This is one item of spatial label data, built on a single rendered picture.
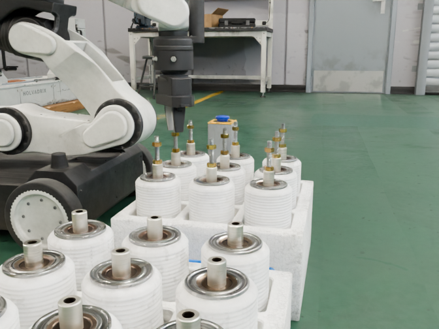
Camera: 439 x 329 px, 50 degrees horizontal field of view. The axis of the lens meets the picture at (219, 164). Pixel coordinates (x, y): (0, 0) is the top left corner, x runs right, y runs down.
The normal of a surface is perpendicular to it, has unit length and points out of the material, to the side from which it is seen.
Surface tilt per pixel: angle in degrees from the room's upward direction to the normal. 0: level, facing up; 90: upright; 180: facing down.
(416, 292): 0
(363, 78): 90
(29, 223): 90
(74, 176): 45
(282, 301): 0
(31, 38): 90
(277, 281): 0
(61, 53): 90
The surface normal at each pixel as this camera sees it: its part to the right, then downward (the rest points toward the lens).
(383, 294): 0.00, -0.97
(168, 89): -0.86, 0.12
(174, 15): 0.14, 0.23
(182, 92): 0.51, 0.21
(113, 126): -0.21, 0.23
